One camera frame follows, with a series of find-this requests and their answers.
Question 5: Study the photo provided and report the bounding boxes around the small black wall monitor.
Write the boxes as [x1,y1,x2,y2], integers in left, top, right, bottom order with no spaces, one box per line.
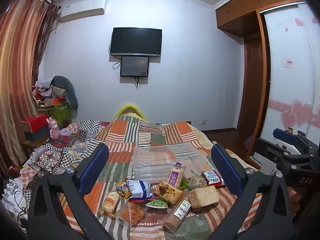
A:
[120,56,150,77]

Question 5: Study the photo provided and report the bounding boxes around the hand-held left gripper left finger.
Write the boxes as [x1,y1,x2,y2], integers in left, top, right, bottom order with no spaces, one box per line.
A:
[27,142,118,240]

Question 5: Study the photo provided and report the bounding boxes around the dark box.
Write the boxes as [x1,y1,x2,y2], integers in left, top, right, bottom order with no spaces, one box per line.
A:
[25,127,52,142]

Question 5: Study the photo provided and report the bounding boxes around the brown biscuit sleeve white label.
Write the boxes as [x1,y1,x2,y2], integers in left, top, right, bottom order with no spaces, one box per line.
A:
[157,199,192,233]

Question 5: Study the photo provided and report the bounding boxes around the patterned patchwork quilt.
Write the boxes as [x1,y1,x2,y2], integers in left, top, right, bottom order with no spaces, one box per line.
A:
[21,120,110,183]

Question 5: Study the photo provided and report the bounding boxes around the clear plastic storage container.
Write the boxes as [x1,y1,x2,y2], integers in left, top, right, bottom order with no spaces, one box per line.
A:
[132,144,200,184]

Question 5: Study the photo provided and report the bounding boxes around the blue white snack bag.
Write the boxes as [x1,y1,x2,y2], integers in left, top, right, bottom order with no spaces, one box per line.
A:
[124,179,157,203]

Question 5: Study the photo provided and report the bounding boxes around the square bread packet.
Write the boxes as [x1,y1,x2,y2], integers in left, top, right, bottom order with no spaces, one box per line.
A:
[188,185,220,209]

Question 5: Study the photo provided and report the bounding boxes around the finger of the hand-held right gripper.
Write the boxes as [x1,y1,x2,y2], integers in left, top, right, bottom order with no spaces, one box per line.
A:
[272,128,312,147]
[266,144,314,167]

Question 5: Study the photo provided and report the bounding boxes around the green box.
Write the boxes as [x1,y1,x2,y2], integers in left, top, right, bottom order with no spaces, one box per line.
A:
[49,101,73,129]

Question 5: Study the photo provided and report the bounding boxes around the black monitor cable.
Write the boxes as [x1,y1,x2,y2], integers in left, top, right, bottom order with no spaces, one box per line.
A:
[134,76,147,90]

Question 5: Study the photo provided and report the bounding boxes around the striped patchwork blanket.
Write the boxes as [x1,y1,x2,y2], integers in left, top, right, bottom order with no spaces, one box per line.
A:
[57,112,265,240]

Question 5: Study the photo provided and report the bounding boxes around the yellow orange small packet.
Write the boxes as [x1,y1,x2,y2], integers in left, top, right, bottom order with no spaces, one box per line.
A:
[115,180,132,200]

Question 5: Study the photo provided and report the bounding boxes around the large black wall television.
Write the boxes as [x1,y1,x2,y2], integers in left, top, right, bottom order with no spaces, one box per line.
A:
[110,27,162,57]

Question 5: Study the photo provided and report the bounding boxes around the orange dried fruit packet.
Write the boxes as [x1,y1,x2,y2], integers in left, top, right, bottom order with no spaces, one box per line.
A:
[116,202,145,228]

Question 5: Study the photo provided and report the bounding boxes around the striped brown curtain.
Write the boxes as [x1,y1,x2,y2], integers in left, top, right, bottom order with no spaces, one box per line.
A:
[0,0,60,175]

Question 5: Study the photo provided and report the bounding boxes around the purple label cracker packet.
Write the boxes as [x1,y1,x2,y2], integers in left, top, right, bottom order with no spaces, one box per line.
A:
[167,162,187,190]

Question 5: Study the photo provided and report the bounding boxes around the brown wooden door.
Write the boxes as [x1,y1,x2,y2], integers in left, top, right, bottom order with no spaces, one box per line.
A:
[236,36,266,153]

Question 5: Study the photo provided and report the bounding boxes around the red box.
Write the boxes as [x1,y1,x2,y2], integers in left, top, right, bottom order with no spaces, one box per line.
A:
[22,114,50,133]

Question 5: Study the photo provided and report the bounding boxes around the person's right hand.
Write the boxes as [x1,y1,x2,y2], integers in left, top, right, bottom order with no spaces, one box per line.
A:
[287,187,302,219]

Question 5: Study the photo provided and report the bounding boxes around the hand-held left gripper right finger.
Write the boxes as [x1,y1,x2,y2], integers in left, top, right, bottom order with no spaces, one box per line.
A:
[211,144,294,240]

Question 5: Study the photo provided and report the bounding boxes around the small round yellow packet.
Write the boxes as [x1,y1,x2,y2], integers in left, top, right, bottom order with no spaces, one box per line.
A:
[192,177,208,188]

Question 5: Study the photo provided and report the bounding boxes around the red snack packet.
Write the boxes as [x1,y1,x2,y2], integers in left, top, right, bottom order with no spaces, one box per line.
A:
[201,170,225,187]

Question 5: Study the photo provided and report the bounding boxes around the pink rabbit toy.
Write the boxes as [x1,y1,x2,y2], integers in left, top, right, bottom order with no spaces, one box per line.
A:
[47,117,60,140]

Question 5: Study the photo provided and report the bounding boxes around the wooden overhead cabinet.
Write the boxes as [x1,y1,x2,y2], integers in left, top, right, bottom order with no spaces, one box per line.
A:
[215,0,304,37]

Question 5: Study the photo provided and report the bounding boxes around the fried snack clear packet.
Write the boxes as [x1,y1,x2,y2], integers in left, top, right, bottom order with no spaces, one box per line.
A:
[155,181,183,205]

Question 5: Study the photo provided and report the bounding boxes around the green snack packet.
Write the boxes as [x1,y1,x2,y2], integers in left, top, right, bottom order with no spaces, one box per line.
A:
[179,176,194,191]

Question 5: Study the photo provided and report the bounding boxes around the black television cable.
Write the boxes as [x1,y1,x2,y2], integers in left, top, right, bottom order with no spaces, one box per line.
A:
[109,44,122,70]

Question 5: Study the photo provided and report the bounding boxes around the white air conditioner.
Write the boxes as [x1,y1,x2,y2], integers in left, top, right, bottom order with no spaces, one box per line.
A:
[59,0,108,23]

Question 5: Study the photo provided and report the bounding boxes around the white wardrobe door pink hearts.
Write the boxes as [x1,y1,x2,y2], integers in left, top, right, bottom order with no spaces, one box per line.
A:
[261,4,320,160]

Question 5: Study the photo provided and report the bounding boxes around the green pea packet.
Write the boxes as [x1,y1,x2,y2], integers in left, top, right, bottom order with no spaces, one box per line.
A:
[146,197,168,209]

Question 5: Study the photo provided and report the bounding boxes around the yellow cushion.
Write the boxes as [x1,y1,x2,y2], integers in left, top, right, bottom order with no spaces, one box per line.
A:
[114,102,148,120]

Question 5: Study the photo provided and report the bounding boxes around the small bun packet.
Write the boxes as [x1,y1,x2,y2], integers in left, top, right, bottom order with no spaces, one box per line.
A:
[102,190,122,214]

